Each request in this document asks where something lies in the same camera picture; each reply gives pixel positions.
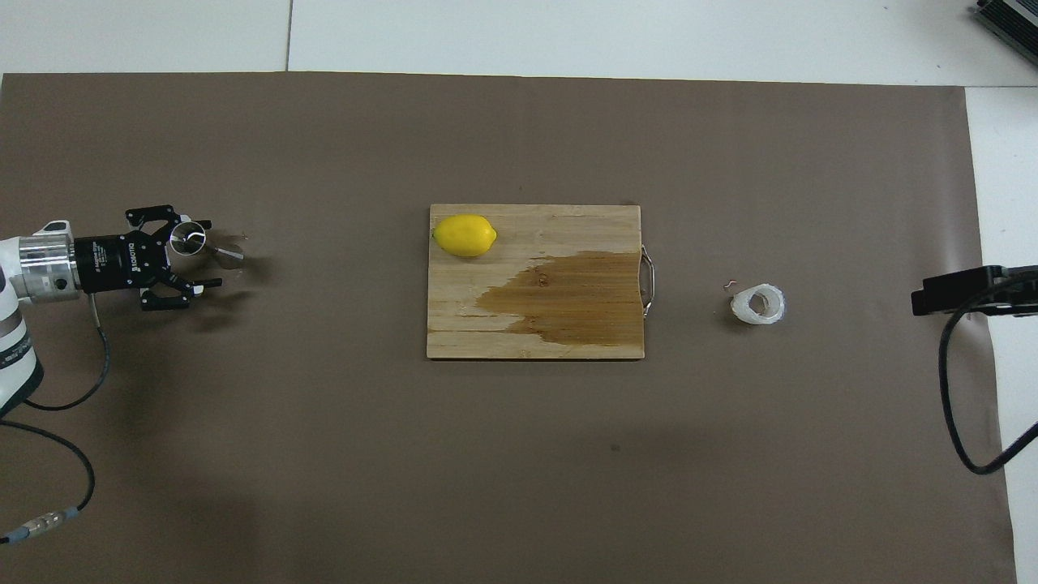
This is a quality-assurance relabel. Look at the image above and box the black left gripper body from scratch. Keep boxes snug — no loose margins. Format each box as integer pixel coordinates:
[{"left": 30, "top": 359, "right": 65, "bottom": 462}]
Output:
[{"left": 73, "top": 234, "right": 173, "bottom": 293}]

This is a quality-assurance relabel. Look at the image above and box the steel double jigger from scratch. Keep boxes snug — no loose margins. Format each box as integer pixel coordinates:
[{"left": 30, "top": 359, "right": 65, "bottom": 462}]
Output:
[{"left": 169, "top": 221, "right": 246, "bottom": 265}]

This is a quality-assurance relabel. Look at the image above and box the clear plastic cup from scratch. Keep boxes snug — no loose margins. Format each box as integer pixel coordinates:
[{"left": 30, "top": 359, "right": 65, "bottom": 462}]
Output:
[{"left": 730, "top": 283, "right": 787, "bottom": 326}]

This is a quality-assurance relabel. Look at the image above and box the brown paper table mat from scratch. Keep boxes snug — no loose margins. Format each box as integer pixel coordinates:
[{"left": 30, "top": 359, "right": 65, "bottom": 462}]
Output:
[{"left": 0, "top": 71, "right": 1019, "bottom": 584}]

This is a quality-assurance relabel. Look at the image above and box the grey ribbed device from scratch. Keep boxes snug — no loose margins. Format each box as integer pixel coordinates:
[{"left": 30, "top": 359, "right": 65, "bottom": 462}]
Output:
[{"left": 971, "top": 0, "right": 1038, "bottom": 67}]

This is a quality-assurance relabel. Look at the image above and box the yellow lemon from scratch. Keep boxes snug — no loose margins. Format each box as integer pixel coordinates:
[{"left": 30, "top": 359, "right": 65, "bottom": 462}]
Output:
[{"left": 432, "top": 213, "right": 498, "bottom": 259}]

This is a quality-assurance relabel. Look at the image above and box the wooden cutting board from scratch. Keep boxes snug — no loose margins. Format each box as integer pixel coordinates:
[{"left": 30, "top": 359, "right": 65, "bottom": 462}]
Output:
[{"left": 427, "top": 203, "right": 656, "bottom": 361}]

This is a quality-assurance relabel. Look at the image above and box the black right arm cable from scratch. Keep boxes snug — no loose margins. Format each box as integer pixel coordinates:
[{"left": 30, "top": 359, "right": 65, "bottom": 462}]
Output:
[{"left": 938, "top": 276, "right": 1038, "bottom": 476}]

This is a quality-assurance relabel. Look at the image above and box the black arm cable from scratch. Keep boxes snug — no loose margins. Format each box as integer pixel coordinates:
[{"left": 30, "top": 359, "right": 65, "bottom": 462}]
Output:
[
  {"left": 938, "top": 276, "right": 1038, "bottom": 476},
  {"left": 0, "top": 292, "right": 112, "bottom": 544}
]

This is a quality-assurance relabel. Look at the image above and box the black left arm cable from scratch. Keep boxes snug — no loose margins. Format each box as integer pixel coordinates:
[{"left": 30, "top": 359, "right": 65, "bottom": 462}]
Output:
[{"left": 0, "top": 292, "right": 112, "bottom": 544}]

